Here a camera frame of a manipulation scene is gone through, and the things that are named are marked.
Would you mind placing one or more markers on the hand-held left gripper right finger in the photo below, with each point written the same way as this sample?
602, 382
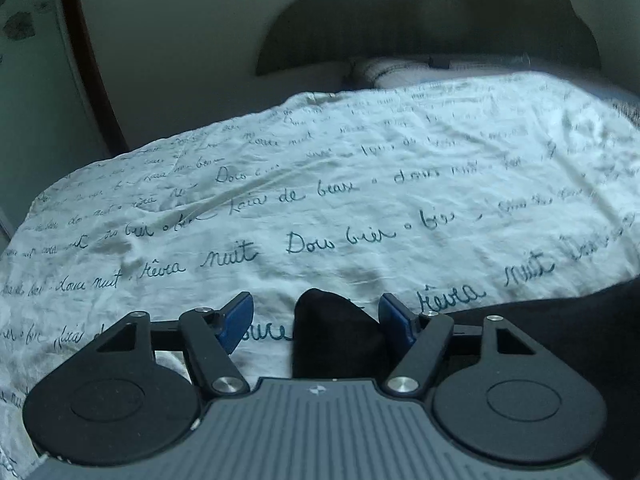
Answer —
397, 322

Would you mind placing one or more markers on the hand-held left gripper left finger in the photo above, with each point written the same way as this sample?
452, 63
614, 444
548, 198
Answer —
236, 321

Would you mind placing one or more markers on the black pants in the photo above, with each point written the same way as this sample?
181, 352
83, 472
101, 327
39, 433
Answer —
340, 332

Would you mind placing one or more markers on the white script-printed blanket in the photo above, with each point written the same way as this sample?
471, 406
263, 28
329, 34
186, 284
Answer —
350, 185

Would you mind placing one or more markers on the white pillow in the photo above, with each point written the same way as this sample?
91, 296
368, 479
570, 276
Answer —
400, 69

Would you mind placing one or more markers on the dark scalloped headboard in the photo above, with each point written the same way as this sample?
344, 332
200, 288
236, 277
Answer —
425, 20

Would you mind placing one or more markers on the dark patterned cloth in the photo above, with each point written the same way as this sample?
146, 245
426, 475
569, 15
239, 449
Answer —
631, 110

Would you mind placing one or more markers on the brown wooden wardrobe frame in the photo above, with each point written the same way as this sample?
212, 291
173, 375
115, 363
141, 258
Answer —
90, 60

